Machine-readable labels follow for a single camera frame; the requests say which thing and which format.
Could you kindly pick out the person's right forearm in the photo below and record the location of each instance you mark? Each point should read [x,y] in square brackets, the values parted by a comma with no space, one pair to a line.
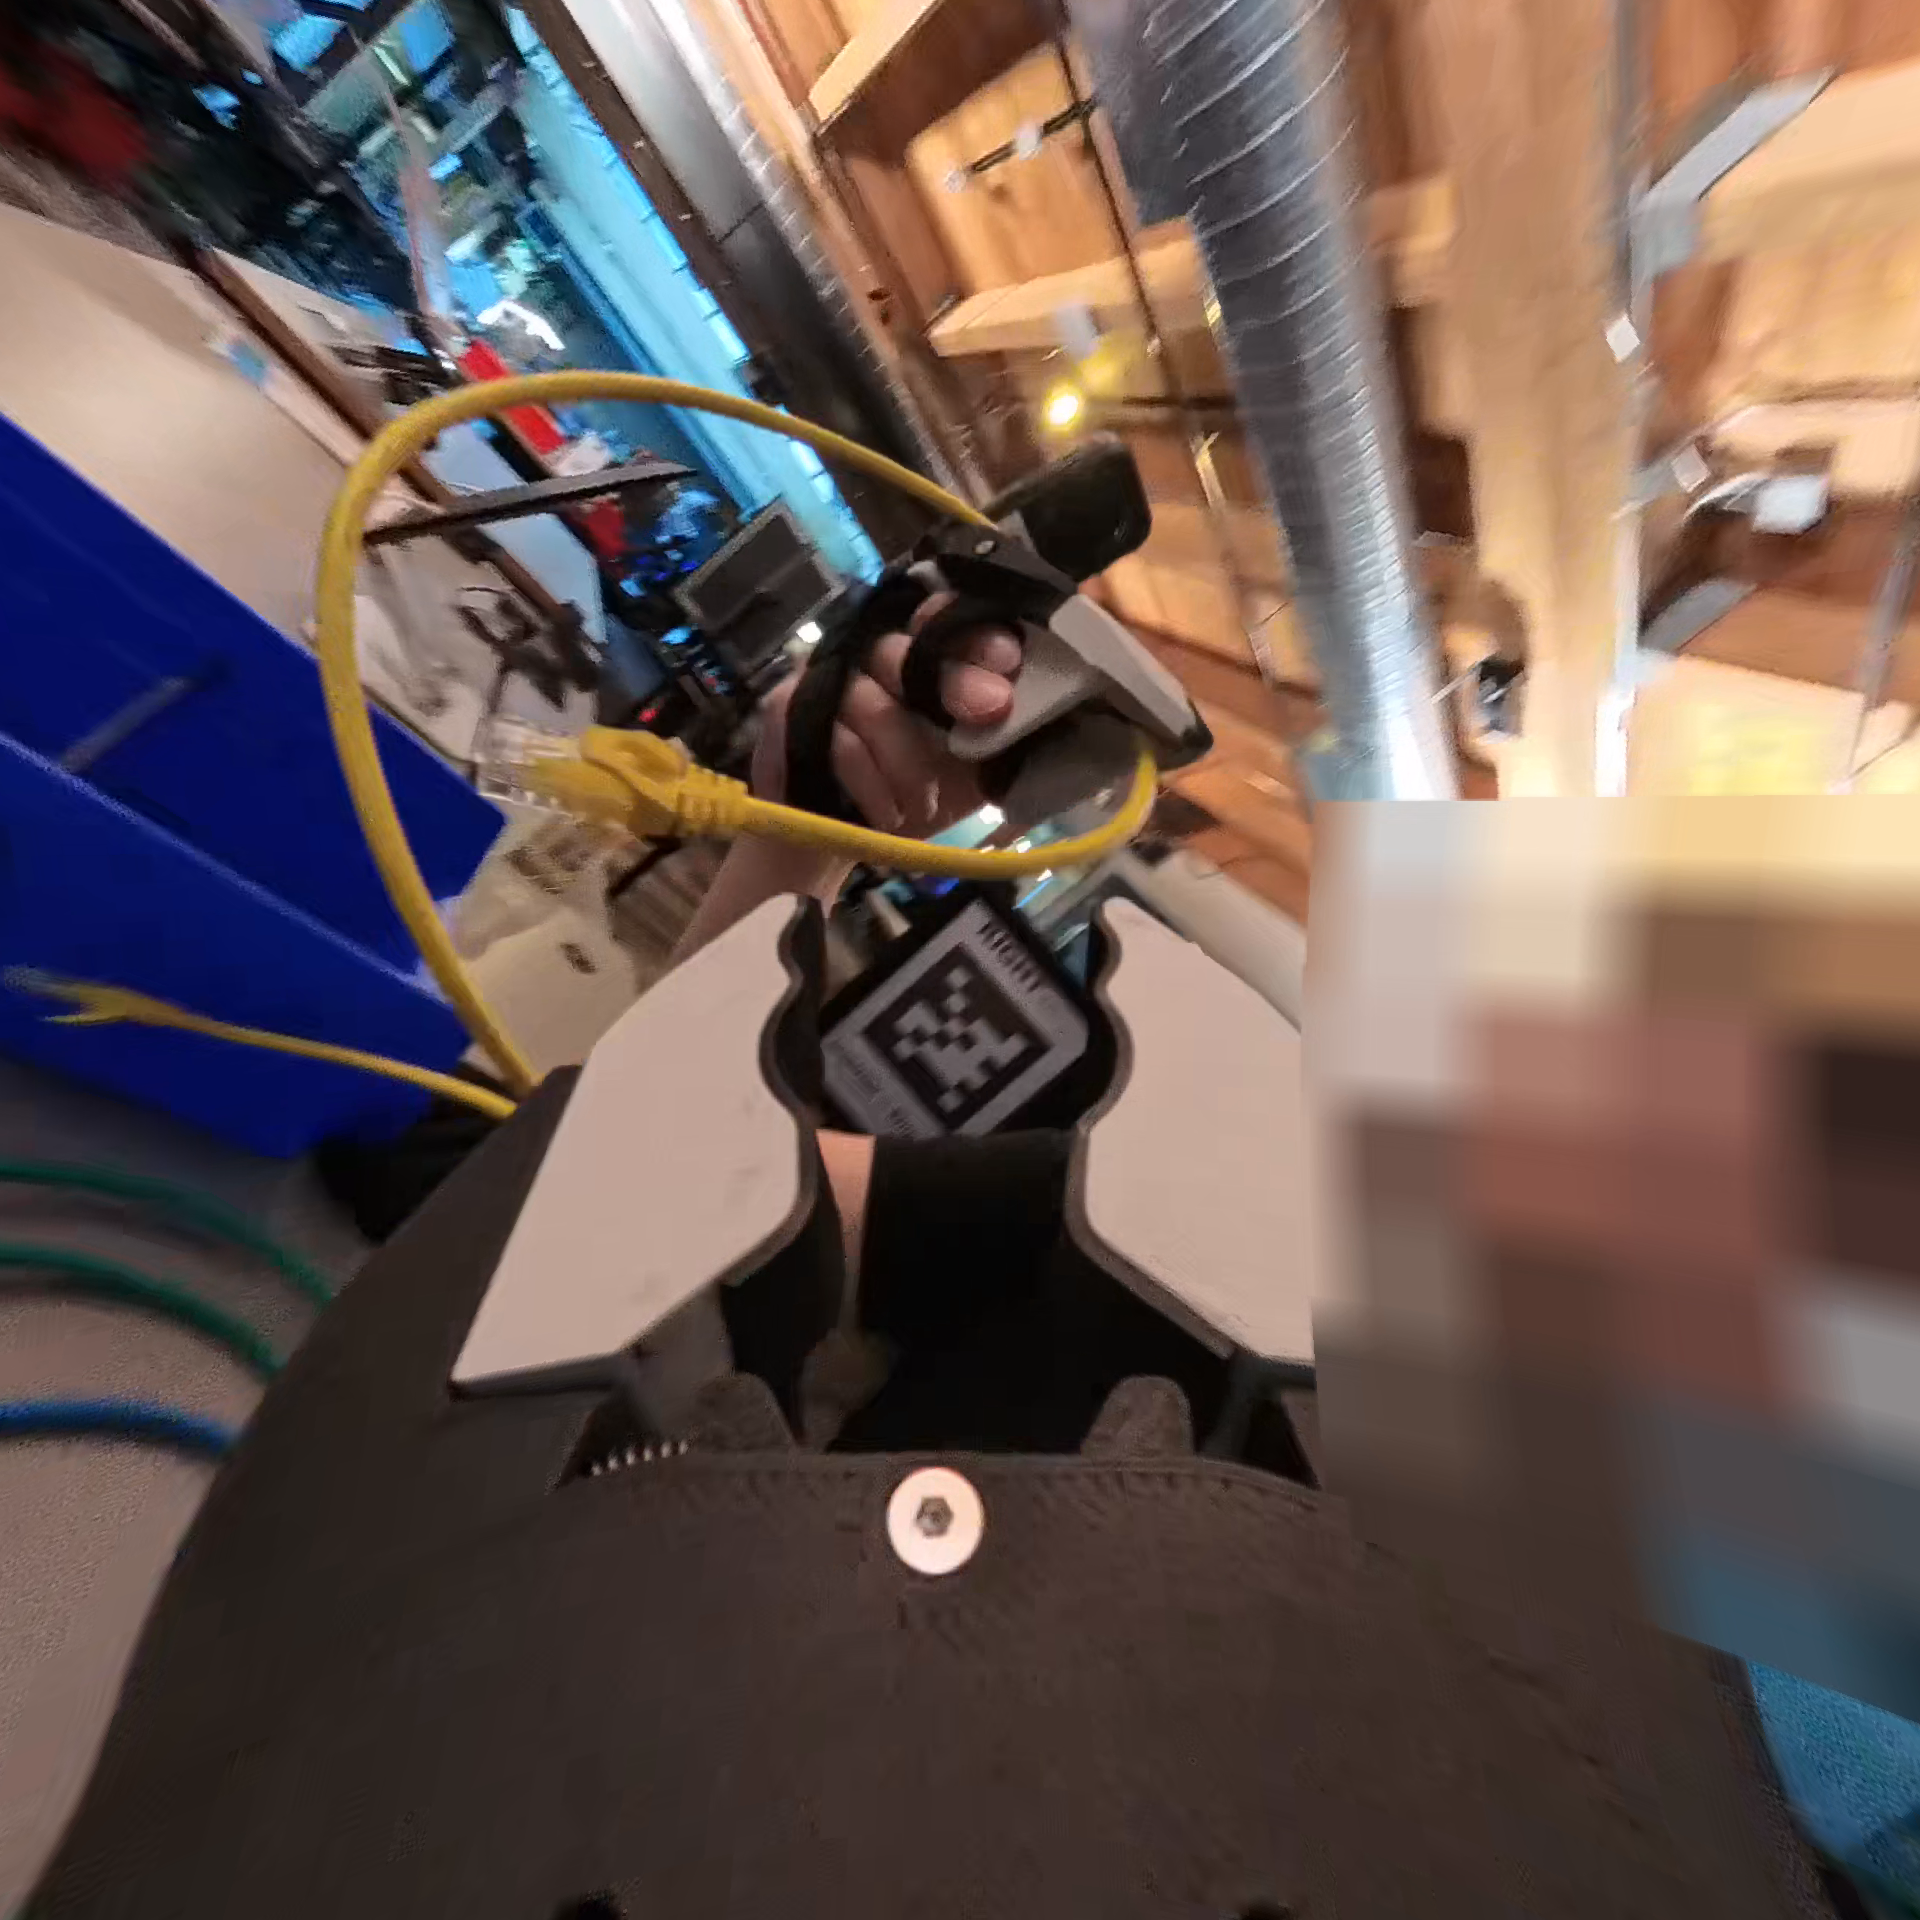
[736,902]

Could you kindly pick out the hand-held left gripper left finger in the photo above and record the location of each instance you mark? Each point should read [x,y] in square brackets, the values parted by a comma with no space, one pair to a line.
[662,1141]

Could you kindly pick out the blue plastic bin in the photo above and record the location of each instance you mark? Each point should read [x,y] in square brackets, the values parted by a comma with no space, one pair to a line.
[182,842]

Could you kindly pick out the wooden shelf unit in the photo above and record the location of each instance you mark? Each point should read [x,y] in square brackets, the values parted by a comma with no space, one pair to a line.
[1021,181]

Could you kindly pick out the silver spiral duct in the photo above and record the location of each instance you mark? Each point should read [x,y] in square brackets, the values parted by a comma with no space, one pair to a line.
[1276,375]

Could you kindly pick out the person's right hand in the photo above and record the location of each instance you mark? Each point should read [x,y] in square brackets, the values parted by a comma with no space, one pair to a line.
[879,765]

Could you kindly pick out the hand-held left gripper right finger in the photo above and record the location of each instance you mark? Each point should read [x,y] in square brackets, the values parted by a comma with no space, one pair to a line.
[1215,1141]

